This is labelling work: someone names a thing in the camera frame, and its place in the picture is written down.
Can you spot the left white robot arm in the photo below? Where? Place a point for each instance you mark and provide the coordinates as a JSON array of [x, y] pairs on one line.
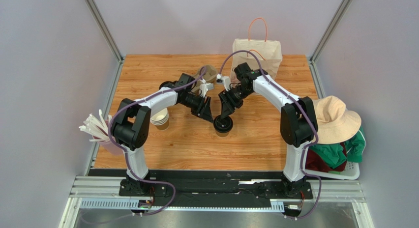
[[129, 127]]

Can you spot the stack of black lids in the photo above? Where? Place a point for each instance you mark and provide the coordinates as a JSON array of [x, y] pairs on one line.
[[166, 84]]

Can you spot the pink cup with straws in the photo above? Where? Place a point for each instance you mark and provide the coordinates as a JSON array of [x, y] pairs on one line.
[[97, 127]]

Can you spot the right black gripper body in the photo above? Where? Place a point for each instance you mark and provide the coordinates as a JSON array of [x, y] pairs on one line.
[[227, 99]]

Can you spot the dark red garment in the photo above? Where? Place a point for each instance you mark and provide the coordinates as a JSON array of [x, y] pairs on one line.
[[321, 163]]

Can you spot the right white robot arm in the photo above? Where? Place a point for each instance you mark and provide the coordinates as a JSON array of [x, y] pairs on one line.
[[298, 124]]

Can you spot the stack of paper cups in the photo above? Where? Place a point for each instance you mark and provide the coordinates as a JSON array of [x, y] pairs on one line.
[[161, 119]]

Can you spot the green garment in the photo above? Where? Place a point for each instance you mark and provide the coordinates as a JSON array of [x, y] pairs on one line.
[[334, 157]]

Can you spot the white plastic basket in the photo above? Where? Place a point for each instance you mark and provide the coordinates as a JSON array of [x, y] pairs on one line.
[[343, 175]]

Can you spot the beige bucket hat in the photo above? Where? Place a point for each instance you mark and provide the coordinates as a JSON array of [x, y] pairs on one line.
[[336, 123]]

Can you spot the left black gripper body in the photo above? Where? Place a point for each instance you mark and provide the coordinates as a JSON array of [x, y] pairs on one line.
[[193, 102]]

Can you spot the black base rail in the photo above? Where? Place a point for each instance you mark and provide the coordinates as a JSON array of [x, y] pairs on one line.
[[218, 189]]

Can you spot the aluminium frame base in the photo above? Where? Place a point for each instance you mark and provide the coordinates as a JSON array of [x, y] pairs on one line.
[[103, 193]]

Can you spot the paper takeout bag orange handles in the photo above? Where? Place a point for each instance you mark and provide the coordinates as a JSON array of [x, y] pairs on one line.
[[267, 52]]

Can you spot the single black cup lid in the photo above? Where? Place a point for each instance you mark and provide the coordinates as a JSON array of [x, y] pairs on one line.
[[223, 125]]

